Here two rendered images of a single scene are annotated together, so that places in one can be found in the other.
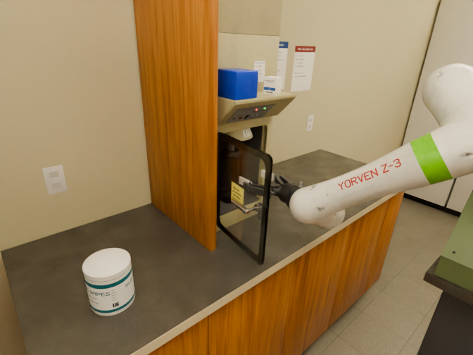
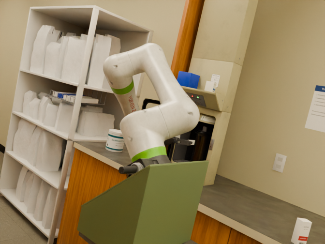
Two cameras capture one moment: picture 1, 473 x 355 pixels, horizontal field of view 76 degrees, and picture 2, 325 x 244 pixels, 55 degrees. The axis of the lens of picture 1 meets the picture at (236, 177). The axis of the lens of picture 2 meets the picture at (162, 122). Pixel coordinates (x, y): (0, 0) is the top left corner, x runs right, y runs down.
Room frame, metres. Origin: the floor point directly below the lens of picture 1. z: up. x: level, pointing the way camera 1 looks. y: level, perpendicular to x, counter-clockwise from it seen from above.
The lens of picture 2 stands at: (0.71, -1.98, 1.45)
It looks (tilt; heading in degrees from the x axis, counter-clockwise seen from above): 5 degrees down; 83
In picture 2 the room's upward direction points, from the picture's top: 13 degrees clockwise
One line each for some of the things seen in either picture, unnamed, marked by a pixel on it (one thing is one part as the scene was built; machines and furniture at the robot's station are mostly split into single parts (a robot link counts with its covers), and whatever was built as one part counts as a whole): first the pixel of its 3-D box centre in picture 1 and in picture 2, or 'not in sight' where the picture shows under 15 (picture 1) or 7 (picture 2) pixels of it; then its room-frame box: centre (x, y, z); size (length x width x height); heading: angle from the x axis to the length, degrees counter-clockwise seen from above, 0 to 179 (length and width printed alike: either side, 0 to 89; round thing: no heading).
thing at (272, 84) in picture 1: (272, 85); (210, 86); (1.19, -0.12, 1.54); 0.05 x 0.05 x 0.06; 58
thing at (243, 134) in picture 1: (232, 129); (209, 118); (1.27, 0.02, 1.34); 0.18 x 0.18 x 0.05
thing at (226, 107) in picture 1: (256, 108); (197, 97); (1.14, -0.07, 1.46); 0.32 x 0.11 x 0.10; 132
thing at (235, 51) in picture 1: (224, 132); (208, 120); (1.27, 0.06, 1.32); 0.32 x 0.25 x 0.77; 132
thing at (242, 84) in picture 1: (237, 83); (187, 80); (1.07, 0.01, 1.55); 0.10 x 0.10 x 0.09; 42
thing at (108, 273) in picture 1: (110, 280); (115, 140); (0.70, 0.37, 1.01); 0.13 x 0.13 x 0.15
